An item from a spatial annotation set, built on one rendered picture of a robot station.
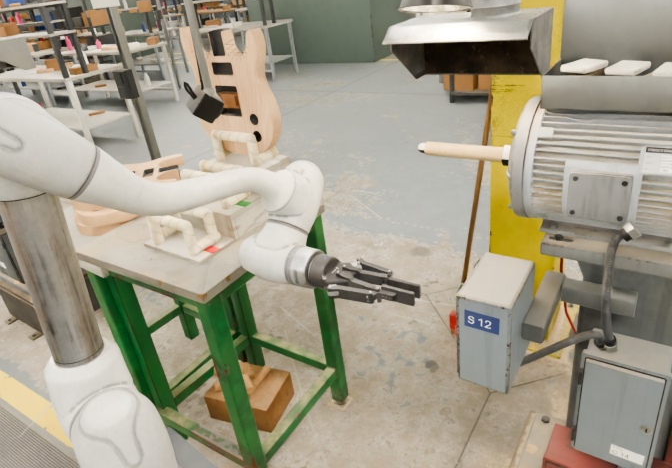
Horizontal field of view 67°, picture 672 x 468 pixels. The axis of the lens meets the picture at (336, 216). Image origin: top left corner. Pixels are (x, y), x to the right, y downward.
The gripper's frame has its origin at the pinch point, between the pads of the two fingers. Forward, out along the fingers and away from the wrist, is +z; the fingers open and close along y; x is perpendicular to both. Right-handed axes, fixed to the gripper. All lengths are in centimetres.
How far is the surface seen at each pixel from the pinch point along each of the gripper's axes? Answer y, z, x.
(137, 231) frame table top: -13, -108, -14
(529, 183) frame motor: -19.4, 18.8, 17.6
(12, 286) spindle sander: -17, -261, -82
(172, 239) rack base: -12, -88, -13
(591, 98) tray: -24.4, 27.3, 32.8
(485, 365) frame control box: 3.2, 18.0, -9.3
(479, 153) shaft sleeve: -30.3, 5.4, 18.4
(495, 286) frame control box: -1.9, 18.0, 4.9
